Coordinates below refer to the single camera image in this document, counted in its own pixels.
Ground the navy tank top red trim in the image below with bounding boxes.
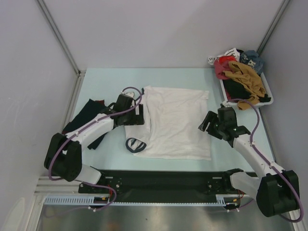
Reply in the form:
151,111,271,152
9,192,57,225
62,99,106,135

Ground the white tank top navy trim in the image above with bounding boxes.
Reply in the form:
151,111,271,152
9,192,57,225
125,86,211,160

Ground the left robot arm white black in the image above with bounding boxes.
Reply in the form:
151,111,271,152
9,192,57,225
44,93,144,193

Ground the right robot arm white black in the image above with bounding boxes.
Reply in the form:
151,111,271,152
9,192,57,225
198,106,304,222

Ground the white plastic laundry basket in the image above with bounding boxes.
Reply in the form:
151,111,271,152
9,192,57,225
219,72,275,106

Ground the black garment in basket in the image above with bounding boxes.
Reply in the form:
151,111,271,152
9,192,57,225
223,79,271,104

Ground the red pink garment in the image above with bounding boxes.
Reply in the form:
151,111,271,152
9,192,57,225
214,56,236,80

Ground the tan brown garment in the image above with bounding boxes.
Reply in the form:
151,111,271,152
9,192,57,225
223,61,266,110

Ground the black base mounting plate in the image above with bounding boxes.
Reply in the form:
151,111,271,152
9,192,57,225
78,168,258,204

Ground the white printed garment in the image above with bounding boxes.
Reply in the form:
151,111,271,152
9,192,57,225
207,48,241,65

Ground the blue denim printed garment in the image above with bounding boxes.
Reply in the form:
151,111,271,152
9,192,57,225
240,50,265,75

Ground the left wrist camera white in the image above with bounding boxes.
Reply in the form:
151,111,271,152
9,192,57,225
121,91,135,99

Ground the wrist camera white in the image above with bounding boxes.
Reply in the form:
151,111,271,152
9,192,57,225
220,101,232,107
121,91,135,99

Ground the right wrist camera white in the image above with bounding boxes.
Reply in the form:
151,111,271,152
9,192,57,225
220,101,232,107

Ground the white slotted cable duct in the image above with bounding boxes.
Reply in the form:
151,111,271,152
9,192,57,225
44,194,245,206

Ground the right aluminium frame post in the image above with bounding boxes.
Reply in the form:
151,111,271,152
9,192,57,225
257,0,292,55

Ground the aluminium frame post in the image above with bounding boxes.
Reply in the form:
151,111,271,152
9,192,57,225
257,0,292,55
35,0,80,76

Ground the left aluminium frame post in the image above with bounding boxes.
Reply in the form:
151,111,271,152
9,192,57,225
35,0,80,76

